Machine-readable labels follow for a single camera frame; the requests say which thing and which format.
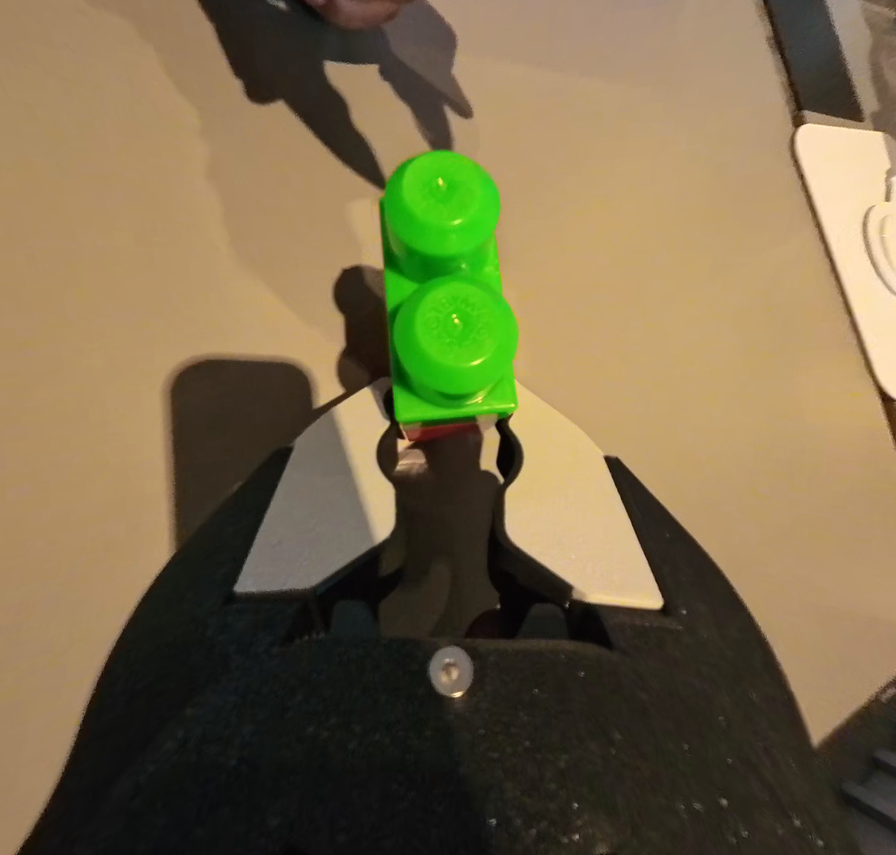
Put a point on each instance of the black table pad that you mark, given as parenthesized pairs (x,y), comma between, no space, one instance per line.
(805,29)

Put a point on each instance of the red mega block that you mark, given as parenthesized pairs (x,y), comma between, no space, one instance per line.
(441,433)

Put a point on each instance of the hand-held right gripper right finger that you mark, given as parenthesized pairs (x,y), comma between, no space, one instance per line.
(581,519)

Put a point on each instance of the white rounded board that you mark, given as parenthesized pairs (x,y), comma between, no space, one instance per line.
(833,190)

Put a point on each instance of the green two-stud mega block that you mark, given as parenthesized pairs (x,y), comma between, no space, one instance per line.
(448,253)

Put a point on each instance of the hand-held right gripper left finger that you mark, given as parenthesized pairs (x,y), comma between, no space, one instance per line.
(315,512)

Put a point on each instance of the white round stand base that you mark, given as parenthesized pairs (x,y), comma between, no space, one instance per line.
(883,239)

